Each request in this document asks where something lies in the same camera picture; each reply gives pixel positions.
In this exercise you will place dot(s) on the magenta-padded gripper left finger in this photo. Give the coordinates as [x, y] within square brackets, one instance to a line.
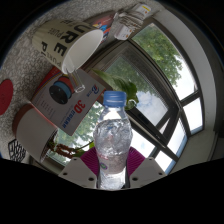
[78, 171]

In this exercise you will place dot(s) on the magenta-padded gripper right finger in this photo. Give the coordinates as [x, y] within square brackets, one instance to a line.
[146, 171]

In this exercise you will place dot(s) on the clear plastic water bottle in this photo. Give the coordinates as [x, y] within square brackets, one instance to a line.
[112, 140]

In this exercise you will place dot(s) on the potted plant in white pot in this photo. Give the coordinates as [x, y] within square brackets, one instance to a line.
[33, 133]

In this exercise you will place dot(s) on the red and white filament box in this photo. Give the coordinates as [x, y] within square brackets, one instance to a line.
[63, 106]

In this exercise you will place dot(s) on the clear glass stirring rod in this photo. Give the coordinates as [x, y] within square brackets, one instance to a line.
[77, 81]

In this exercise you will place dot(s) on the white printed paper cup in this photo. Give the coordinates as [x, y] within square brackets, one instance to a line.
[60, 36]

